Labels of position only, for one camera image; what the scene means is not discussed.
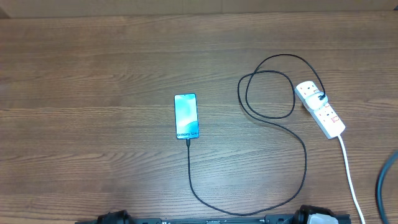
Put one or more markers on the blue Galaxy smartphone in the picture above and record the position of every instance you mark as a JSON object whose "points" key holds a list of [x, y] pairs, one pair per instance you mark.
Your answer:
{"points": [[186, 116]]}

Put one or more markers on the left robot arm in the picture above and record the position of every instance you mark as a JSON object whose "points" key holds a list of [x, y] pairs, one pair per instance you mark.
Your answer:
{"points": [[120, 217]]}

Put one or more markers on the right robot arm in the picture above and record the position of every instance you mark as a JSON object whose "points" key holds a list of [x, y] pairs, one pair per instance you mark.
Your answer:
{"points": [[308, 214]]}

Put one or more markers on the white charger plug adapter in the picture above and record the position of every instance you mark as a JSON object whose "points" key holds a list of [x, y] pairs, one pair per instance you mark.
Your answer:
{"points": [[315, 101]]}

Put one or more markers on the white power strip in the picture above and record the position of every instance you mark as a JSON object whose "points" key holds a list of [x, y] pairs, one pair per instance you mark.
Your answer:
{"points": [[327, 119]]}

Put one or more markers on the cardboard backdrop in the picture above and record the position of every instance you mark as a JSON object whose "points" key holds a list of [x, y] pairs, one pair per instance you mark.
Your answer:
{"points": [[86, 8]]}

